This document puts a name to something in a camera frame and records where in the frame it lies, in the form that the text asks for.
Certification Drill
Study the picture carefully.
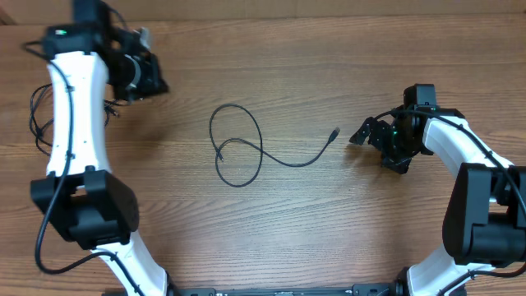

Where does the black usb cable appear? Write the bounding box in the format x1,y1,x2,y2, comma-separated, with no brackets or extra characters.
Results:
208,103,341,188

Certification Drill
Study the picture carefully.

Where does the thin black cable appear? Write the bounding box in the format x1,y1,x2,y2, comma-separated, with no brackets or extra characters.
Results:
28,83,121,157

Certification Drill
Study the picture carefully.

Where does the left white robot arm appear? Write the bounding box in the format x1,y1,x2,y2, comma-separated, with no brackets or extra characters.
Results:
30,0,177,295

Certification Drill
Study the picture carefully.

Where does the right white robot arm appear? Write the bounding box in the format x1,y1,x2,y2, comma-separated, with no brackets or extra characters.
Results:
349,84,525,295

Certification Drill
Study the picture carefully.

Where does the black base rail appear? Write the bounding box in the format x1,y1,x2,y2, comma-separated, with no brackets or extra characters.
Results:
167,284,396,296

